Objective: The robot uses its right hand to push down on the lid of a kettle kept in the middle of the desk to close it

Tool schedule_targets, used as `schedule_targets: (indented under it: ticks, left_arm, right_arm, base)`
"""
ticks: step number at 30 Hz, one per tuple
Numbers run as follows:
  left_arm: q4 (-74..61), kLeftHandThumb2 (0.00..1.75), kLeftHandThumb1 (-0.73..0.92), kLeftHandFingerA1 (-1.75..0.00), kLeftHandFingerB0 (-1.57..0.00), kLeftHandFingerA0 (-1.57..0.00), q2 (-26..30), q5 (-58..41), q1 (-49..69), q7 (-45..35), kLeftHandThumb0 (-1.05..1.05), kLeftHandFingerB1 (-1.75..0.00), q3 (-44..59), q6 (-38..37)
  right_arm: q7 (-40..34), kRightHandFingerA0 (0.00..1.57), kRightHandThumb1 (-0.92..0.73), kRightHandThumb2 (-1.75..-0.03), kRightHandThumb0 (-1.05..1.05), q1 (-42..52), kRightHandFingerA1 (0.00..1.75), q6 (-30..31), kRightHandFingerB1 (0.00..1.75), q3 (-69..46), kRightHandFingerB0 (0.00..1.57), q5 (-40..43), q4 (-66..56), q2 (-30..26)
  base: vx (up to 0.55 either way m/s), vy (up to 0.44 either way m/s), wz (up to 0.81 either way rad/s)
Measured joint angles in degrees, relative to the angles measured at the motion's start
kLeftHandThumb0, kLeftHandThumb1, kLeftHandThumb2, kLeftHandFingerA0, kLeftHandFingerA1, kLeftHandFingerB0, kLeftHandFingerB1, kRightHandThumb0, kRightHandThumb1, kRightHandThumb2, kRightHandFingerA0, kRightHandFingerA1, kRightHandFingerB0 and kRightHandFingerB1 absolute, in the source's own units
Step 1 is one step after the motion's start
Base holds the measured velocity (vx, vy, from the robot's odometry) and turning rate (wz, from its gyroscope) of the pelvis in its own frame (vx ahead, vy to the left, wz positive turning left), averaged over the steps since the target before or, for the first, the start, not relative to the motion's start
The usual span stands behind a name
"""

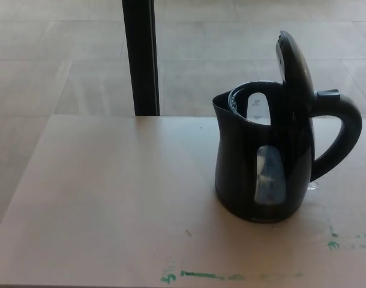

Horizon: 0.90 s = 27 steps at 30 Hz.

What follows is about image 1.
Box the black vertical post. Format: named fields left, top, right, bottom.
left=122, top=0, right=161, bottom=117

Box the black electric kettle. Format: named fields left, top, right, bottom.
left=211, top=30, right=363, bottom=224

